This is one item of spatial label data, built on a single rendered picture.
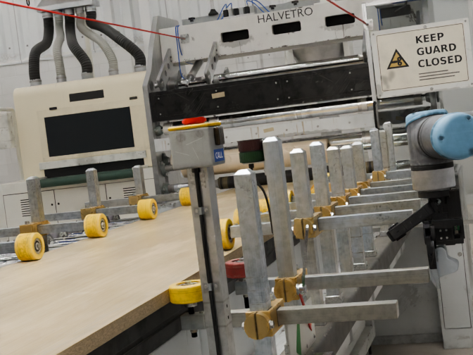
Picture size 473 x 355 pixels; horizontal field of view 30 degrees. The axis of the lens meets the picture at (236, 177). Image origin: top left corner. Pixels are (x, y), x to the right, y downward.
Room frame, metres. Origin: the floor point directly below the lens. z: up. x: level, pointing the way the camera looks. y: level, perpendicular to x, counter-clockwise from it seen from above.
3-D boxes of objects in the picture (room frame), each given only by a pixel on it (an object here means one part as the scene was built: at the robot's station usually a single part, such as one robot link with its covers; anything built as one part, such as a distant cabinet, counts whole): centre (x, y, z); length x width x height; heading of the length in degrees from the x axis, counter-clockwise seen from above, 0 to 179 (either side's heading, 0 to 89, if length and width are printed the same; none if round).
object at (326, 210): (2.44, -0.23, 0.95); 0.14 x 0.06 x 0.05; 164
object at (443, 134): (1.77, -0.44, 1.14); 0.12 x 0.12 x 0.09; 8
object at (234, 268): (2.01, 0.01, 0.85); 0.08 x 0.08 x 0.11
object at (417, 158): (1.88, -0.42, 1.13); 0.10 x 0.09 x 0.12; 8
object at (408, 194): (2.69, -0.32, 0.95); 0.50 x 0.04 x 0.04; 74
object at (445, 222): (1.88, -0.42, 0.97); 0.09 x 0.08 x 0.12; 73
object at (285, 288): (1.96, -0.09, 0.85); 0.14 x 0.06 x 0.05; 164
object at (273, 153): (1.94, -0.09, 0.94); 0.04 x 0.04 x 0.48; 74
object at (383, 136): (3.85, -0.65, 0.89); 0.04 x 0.04 x 0.48; 74
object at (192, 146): (1.45, 0.06, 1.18); 0.07 x 0.07 x 0.08; 74
